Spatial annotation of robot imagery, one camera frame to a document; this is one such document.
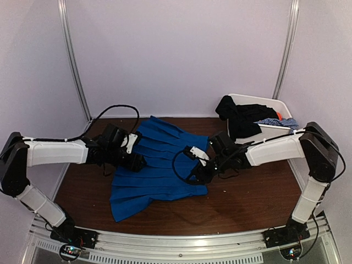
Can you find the black camera cable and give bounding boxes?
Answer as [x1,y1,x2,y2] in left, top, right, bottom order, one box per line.
[24,103,141,144]
[172,148,200,185]

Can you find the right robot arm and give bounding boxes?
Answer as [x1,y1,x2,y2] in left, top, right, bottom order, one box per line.
[181,122,340,248]

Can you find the white laundry basket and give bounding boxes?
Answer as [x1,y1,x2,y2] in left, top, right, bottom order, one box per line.
[229,93,292,144]

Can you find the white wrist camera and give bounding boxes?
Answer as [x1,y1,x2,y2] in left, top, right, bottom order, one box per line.
[120,133,141,154]
[183,146,210,167]

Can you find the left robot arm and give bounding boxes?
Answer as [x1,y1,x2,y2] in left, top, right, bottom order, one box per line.
[1,124,146,244]

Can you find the blue pleated skirt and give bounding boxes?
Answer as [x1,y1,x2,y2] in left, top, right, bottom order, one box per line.
[110,116,209,222]

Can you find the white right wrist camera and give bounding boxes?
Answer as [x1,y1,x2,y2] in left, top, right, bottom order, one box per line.
[183,146,210,167]

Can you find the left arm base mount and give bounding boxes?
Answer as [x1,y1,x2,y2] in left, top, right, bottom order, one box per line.
[50,227,98,263]

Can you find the front aluminium rail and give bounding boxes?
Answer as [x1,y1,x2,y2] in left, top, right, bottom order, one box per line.
[20,216,341,263]

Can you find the aluminium frame post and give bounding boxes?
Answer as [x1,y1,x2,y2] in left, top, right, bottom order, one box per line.
[57,0,92,122]
[272,0,300,100]

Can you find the blue checked shirt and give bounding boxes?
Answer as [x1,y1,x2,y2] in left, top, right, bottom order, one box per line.
[255,118,299,130]

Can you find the right aluminium frame post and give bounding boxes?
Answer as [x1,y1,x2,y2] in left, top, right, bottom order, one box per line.
[272,0,300,100]

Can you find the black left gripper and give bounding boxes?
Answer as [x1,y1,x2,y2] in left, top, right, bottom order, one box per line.
[106,146,147,173]

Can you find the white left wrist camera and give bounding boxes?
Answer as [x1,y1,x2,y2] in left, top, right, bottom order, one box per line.
[120,133,141,154]

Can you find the black left camera cable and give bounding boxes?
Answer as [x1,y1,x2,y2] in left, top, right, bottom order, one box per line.
[24,103,141,144]

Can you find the black right camera cable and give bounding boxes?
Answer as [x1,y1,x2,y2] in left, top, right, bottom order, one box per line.
[172,148,200,185]

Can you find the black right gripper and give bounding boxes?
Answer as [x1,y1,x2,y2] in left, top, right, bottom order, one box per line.
[186,153,230,186]

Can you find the left aluminium frame post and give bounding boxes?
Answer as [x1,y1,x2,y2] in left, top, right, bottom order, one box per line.
[57,0,92,122]

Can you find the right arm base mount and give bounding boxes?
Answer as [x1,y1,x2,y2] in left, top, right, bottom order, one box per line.
[262,225,310,262]

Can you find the black garment in basket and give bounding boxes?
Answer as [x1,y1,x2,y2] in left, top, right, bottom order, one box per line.
[215,95,280,141]

